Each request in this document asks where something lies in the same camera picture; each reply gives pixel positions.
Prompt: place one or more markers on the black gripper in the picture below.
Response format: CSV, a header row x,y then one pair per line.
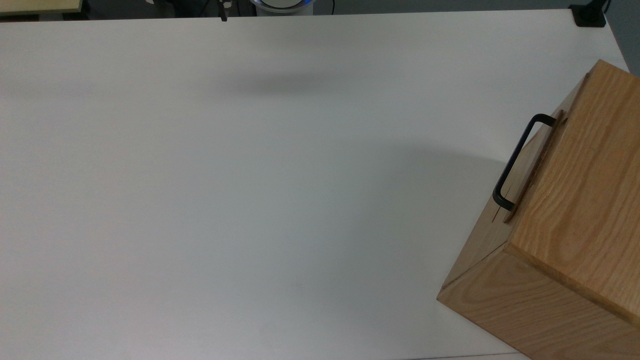
x,y
223,4

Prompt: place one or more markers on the wooden drawer front panel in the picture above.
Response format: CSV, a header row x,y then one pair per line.
x,y
536,165

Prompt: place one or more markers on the yellow wooden side table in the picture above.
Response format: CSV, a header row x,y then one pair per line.
x,y
40,5

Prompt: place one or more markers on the light oak wooden cabinet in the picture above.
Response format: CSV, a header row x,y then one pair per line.
x,y
575,240

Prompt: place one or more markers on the black table clamp mount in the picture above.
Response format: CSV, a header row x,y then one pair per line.
x,y
589,15

